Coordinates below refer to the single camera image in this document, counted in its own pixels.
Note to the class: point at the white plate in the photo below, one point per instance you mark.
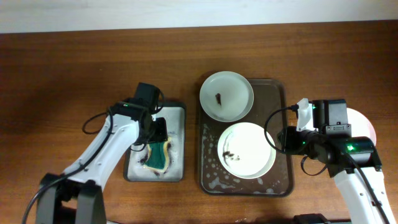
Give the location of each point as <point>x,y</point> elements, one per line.
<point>360,125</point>

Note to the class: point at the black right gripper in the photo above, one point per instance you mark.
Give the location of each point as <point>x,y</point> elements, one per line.
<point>286,144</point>

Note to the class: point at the green yellow sponge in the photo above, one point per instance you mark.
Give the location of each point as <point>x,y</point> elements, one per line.
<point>158,158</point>

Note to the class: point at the pink plate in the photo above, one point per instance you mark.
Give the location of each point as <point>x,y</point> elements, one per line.
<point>244,150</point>

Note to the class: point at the brown serving tray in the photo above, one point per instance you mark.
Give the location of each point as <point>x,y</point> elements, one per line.
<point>214,179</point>

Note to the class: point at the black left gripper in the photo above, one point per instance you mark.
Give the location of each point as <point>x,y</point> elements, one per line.
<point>161,135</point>

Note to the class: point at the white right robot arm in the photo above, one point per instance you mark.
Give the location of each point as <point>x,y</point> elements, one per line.
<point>365,195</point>

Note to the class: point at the pale green plate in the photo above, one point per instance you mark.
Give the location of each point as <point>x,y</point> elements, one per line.
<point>226,96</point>

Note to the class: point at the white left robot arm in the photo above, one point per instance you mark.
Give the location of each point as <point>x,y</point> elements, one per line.
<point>76,195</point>

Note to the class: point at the small black soapy tray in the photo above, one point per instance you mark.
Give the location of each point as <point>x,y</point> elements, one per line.
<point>134,170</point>

